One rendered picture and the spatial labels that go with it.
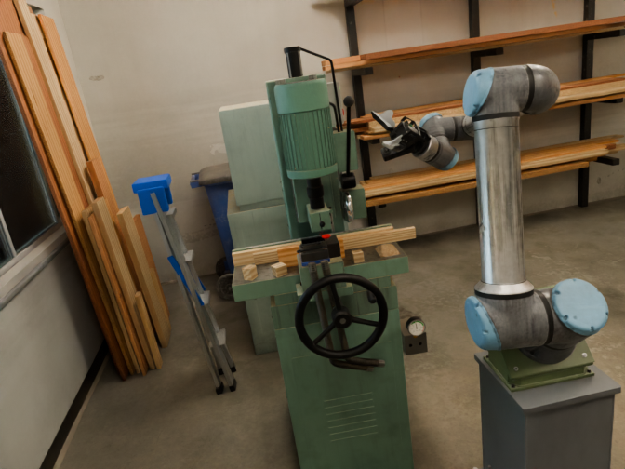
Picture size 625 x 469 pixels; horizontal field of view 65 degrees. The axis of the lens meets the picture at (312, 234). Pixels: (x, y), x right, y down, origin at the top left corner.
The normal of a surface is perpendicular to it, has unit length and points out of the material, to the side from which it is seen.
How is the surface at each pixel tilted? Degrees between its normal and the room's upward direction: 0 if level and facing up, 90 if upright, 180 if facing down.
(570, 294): 45
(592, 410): 90
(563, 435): 90
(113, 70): 90
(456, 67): 90
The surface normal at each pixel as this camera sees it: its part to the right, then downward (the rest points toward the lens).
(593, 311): 0.07, -0.47
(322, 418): 0.10, 0.30
